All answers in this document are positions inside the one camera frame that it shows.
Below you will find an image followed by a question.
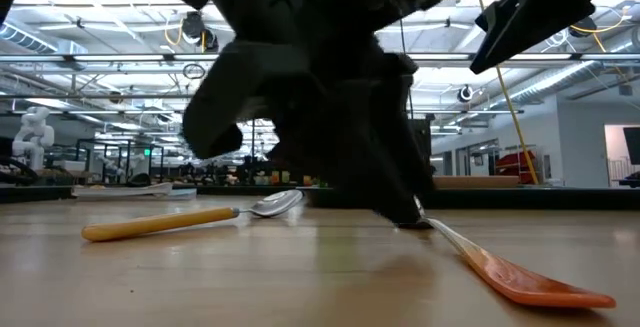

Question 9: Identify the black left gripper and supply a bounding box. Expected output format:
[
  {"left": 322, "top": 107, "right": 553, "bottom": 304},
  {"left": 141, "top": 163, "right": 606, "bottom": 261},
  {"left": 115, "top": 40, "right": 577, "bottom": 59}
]
[{"left": 163, "top": 0, "right": 446, "bottom": 227}]

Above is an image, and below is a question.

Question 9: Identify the fork with orange handle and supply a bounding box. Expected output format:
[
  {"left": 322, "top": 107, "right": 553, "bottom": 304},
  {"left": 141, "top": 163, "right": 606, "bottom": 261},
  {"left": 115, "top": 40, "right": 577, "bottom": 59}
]
[{"left": 411, "top": 195, "right": 618, "bottom": 310}]

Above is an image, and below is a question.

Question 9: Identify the spoon with yellow handle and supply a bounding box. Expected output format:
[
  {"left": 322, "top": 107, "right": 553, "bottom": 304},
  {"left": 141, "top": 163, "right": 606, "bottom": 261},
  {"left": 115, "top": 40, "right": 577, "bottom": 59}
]
[{"left": 81, "top": 188, "right": 305, "bottom": 244}]

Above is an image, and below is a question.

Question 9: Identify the dark green plastic tray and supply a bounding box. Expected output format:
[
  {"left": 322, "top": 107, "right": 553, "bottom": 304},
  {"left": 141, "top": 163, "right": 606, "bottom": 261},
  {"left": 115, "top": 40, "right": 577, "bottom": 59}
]
[{"left": 298, "top": 185, "right": 640, "bottom": 212}]

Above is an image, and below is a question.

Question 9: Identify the black upright box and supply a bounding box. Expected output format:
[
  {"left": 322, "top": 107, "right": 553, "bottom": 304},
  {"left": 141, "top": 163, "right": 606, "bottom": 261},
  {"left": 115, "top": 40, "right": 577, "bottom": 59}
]
[{"left": 409, "top": 117, "right": 434, "bottom": 189}]

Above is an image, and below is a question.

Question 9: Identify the long wooden board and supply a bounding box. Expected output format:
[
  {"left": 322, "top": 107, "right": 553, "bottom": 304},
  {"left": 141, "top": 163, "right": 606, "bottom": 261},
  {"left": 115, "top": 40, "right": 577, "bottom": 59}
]
[{"left": 431, "top": 174, "right": 522, "bottom": 190}]

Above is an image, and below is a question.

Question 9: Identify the red storage cart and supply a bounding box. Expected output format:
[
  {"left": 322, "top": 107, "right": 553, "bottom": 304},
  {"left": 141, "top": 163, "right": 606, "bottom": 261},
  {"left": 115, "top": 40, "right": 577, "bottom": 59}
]
[{"left": 494, "top": 149, "right": 539, "bottom": 185}]

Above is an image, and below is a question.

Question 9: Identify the white notepad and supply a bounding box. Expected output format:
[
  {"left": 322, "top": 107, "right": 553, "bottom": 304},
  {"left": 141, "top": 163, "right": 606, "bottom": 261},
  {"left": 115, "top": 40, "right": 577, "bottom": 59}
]
[{"left": 73, "top": 181, "right": 174, "bottom": 200}]

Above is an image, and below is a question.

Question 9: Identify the white humanoid robot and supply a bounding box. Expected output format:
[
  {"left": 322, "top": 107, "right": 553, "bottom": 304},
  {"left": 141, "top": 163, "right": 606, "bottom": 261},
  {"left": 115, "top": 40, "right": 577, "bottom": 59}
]
[{"left": 11, "top": 105, "right": 57, "bottom": 174}]

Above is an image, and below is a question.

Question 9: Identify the yellow hanging cable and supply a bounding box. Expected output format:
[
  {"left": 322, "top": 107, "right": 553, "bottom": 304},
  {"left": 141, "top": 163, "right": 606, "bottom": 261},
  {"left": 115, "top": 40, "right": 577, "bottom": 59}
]
[{"left": 470, "top": 0, "right": 542, "bottom": 187}]

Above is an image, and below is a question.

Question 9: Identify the black hanging cable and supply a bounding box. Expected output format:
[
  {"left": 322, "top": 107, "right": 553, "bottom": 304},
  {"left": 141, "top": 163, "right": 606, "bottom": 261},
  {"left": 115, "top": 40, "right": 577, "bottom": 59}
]
[{"left": 398, "top": 16, "right": 416, "bottom": 121}]

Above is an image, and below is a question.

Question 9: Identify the dark wall screen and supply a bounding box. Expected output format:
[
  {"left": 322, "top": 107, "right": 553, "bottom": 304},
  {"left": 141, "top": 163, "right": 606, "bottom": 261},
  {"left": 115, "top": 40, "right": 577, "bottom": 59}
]
[{"left": 621, "top": 126, "right": 640, "bottom": 166}]

